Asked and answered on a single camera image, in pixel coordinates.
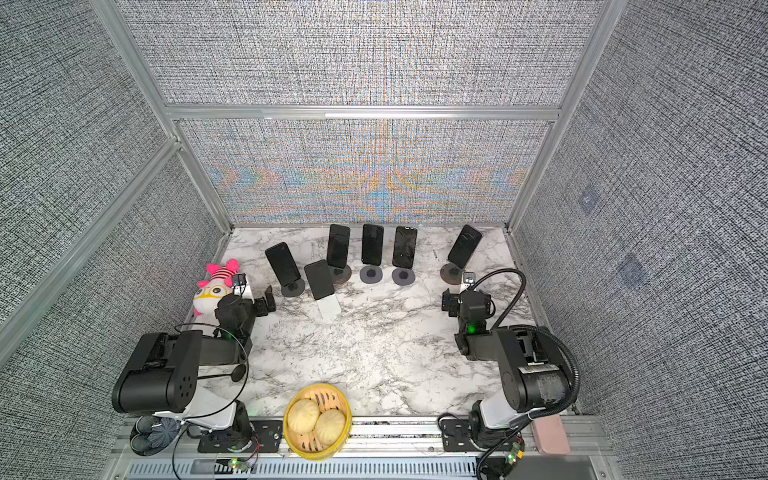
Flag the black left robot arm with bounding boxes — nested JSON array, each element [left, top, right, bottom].
[[111, 287, 277, 440]]

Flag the steamed bun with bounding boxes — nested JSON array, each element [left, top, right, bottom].
[[286, 399, 320, 435], [314, 409, 347, 448]]

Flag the brown right phone stand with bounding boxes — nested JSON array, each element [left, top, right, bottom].
[[440, 262, 464, 285]]

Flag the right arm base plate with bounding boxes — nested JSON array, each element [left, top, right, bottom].
[[438, 417, 481, 453]]

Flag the aluminium front rail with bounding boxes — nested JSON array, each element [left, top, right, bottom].
[[99, 416, 623, 479]]

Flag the right steamed bun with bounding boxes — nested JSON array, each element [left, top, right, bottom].
[[314, 409, 347, 448]]

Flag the black spoon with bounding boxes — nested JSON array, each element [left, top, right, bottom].
[[198, 364, 248, 383]]

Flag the white folding phone stand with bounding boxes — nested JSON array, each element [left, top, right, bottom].
[[316, 294, 342, 322]]

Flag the brown round phone stand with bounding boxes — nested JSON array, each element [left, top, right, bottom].
[[329, 265, 352, 285]]

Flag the purple round phone stand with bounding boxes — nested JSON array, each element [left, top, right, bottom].
[[359, 265, 383, 284]]

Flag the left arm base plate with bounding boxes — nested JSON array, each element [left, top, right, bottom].
[[197, 419, 283, 454]]

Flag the black corrugated cable conduit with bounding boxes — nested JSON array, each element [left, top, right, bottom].
[[471, 268, 582, 421]]

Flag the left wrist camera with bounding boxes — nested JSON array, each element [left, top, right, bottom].
[[231, 273, 253, 299]]

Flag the black round phone stand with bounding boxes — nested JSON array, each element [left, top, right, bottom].
[[281, 278, 306, 298]]

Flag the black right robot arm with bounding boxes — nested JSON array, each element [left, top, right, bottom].
[[441, 289, 581, 450]]

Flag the yellow bamboo steamer basket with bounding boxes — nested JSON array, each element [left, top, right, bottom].
[[283, 383, 352, 461]]

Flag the pink white plush toy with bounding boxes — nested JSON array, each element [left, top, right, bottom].
[[192, 259, 240, 316]]

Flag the pink phone case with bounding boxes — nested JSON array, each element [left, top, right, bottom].
[[532, 415, 572, 456]]

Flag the left steamed bun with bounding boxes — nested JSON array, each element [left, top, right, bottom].
[[286, 399, 320, 435]]

